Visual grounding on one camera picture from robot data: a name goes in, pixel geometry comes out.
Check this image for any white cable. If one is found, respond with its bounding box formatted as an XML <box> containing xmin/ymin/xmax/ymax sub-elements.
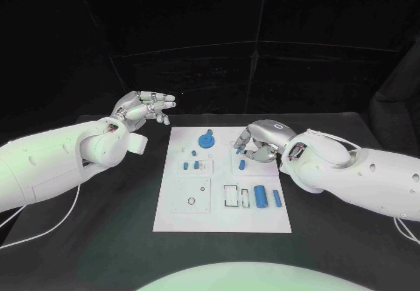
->
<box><xmin>306</xmin><ymin>129</ymin><xmax>361</xmax><ymax>153</ymax></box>
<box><xmin>0</xmin><ymin>204</ymin><xmax>27</xmax><ymax>229</ymax></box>
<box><xmin>393</xmin><ymin>216</ymin><xmax>420</xmax><ymax>244</ymax></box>
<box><xmin>0</xmin><ymin>183</ymin><xmax>81</xmax><ymax>249</ymax></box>

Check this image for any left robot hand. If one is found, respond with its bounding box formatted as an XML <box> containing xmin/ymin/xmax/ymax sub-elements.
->
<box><xmin>110</xmin><ymin>90</ymin><xmax>178</xmax><ymax>133</ymax></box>

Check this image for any blue gear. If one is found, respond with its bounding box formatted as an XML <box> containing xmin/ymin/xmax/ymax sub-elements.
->
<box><xmin>196</xmin><ymin>129</ymin><xmax>217</xmax><ymax>149</ymax></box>

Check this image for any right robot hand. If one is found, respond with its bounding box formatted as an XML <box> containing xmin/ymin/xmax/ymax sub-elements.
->
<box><xmin>232</xmin><ymin>119</ymin><xmax>299</xmax><ymax>164</ymax></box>

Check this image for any white task board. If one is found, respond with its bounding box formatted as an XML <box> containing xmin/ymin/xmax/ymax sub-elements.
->
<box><xmin>152</xmin><ymin>126</ymin><xmax>293</xmax><ymax>233</ymax></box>

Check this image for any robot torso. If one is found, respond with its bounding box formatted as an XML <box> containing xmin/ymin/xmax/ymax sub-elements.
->
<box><xmin>134</xmin><ymin>261</ymin><xmax>375</xmax><ymax>291</ymax></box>

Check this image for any large blue cylinder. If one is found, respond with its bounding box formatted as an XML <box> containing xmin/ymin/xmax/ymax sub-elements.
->
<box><xmin>253</xmin><ymin>184</ymin><xmax>270</xmax><ymax>209</ymax></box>

